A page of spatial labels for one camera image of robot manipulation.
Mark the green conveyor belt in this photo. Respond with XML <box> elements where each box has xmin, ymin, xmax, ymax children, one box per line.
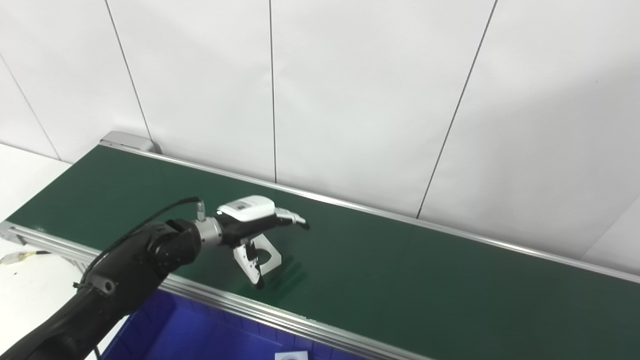
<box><xmin>6</xmin><ymin>145</ymin><xmax>640</xmax><ymax>360</ymax></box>
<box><xmin>0</xmin><ymin>139</ymin><xmax>640</xmax><ymax>360</ymax></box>

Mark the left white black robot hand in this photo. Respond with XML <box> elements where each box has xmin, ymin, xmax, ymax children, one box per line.
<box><xmin>218</xmin><ymin>194</ymin><xmax>311</xmax><ymax>290</ymax></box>

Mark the white connector with wires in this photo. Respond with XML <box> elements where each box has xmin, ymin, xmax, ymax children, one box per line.
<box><xmin>0</xmin><ymin>249</ymin><xmax>52</xmax><ymax>266</ymax></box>

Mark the blue plastic bin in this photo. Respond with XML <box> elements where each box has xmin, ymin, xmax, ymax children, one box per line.
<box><xmin>102</xmin><ymin>289</ymin><xmax>401</xmax><ymax>360</ymax></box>

